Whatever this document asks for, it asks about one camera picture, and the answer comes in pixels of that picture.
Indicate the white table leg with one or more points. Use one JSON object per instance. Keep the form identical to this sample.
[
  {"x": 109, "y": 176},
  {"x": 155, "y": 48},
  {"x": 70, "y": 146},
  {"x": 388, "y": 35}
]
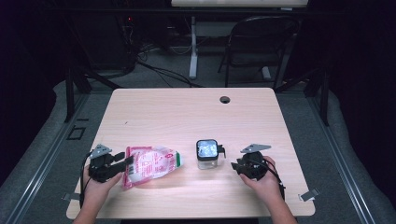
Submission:
[{"x": 193, "y": 59}]

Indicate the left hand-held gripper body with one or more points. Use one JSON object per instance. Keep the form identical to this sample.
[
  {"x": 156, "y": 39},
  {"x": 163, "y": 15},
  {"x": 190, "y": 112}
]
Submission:
[{"x": 99, "y": 168}]

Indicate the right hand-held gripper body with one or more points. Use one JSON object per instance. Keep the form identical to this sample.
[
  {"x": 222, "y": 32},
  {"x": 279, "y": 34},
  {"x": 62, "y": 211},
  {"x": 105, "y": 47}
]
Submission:
[{"x": 255, "y": 165}]

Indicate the person's left hand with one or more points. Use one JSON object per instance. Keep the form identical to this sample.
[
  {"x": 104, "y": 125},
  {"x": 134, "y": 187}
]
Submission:
[{"x": 96, "y": 191}]

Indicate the clear jar with black lid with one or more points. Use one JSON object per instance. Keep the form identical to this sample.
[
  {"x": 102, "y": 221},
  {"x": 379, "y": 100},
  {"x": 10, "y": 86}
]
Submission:
[{"x": 206, "y": 152}]

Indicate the person's right hand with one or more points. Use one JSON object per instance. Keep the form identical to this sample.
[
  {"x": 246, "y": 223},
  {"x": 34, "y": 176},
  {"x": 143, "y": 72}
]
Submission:
[{"x": 267, "y": 188}]

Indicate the grey tape strip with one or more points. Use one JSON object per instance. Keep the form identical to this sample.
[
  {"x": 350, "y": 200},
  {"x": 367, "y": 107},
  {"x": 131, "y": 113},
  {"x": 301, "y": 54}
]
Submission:
[
  {"x": 308, "y": 195},
  {"x": 73, "y": 196}
]

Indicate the grey floor rail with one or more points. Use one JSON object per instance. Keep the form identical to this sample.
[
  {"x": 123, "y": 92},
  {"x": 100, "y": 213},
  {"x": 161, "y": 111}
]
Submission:
[
  {"x": 342, "y": 161},
  {"x": 46, "y": 161}
]

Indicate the dark equipment cabinet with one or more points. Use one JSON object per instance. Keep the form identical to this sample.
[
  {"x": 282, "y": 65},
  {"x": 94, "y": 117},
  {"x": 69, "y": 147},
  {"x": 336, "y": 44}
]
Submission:
[{"x": 106, "y": 40}]

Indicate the pink and white plastic bag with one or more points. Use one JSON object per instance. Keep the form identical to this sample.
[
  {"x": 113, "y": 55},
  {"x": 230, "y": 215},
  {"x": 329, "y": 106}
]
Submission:
[{"x": 152, "y": 165}]

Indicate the black folding chair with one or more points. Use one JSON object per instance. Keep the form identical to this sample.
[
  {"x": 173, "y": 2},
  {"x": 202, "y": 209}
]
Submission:
[{"x": 258, "y": 34}]

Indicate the black metal stand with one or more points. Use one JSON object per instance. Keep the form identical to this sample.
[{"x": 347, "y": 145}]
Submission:
[
  {"x": 324, "y": 102},
  {"x": 70, "y": 99}
]

